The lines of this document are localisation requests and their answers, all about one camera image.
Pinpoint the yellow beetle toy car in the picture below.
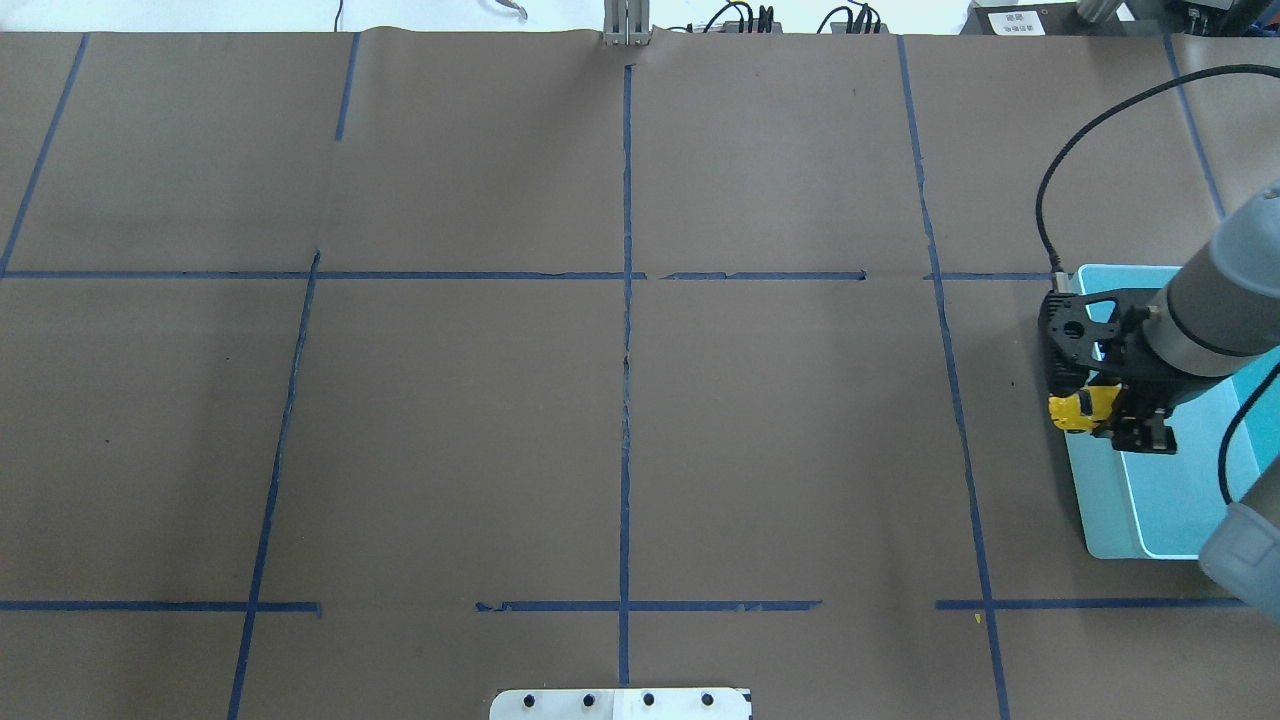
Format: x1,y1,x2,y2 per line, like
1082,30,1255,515
1047,386,1121,434

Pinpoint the brown paper table cover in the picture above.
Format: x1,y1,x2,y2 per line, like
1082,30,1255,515
3,27,1277,719

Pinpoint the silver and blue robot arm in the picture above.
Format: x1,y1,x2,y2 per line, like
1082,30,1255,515
1038,183,1279,619

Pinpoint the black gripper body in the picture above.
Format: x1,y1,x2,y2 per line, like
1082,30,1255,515
1092,334,1216,439

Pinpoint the teal plastic bin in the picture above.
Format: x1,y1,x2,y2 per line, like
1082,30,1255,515
1065,264,1279,560

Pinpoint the aluminium frame post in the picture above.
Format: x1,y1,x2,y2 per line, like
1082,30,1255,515
602,0,653,47

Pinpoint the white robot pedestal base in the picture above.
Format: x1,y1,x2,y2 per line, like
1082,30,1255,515
488,687,754,719

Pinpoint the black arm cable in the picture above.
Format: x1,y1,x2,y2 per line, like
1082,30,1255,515
1036,65,1280,506

